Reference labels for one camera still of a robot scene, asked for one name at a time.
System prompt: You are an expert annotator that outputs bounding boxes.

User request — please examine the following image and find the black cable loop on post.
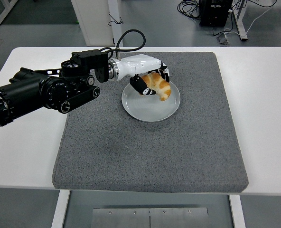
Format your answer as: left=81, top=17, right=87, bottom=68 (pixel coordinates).
left=108, top=11, right=124, bottom=26

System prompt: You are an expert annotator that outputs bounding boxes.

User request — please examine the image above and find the croissant bread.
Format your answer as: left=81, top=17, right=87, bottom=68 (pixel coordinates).
left=140, top=72, right=172, bottom=102

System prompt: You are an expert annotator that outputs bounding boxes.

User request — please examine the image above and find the white cable on floor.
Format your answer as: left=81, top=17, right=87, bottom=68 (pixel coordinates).
left=223, top=0, right=280, bottom=38

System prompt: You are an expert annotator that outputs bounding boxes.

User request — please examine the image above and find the white desk leg with foot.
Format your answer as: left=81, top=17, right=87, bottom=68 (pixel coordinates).
left=233, top=0, right=248, bottom=42

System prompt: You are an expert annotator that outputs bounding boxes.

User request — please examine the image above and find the grey speckled mat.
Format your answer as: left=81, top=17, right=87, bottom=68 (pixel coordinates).
left=51, top=51, right=249, bottom=193

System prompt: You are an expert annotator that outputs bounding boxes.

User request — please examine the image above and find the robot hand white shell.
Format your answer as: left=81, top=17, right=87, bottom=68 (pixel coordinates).
left=111, top=54, right=172, bottom=96

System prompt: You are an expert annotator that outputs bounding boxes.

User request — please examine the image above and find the white table leg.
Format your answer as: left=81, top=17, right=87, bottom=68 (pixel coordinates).
left=228, top=194, right=247, bottom=228
left=50, top=190, right=71, bottom=228

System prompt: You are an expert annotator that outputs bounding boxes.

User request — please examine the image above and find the white cabinet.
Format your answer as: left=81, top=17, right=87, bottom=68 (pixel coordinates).
left=71, top=0, right=115, bottom=47

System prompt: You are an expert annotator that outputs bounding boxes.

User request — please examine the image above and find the small grey floor bracket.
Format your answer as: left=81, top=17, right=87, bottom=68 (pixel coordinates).
left=216, top=33, right=231, bottom=46

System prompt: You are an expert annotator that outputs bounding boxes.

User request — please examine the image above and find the black computer case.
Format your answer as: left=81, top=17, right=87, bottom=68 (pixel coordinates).
left=199, top=0, right=234, bottom=27

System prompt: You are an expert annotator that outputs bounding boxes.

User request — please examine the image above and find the black cable bundle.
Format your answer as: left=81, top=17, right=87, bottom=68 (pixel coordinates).
left=177, top=0, right=202, bottom=21

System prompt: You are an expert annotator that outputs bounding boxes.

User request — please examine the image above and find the grey round plate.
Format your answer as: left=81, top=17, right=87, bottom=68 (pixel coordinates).
left=121, top=79, right=181, bottom=123

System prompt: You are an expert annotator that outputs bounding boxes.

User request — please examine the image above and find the white desk frame foot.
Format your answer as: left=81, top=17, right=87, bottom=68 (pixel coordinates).
left=0, top=0, right=19, bottom=26

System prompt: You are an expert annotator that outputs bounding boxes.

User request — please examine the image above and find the white upright post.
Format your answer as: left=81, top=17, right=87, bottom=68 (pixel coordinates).
left=107, top=0, right=124, bottom=48

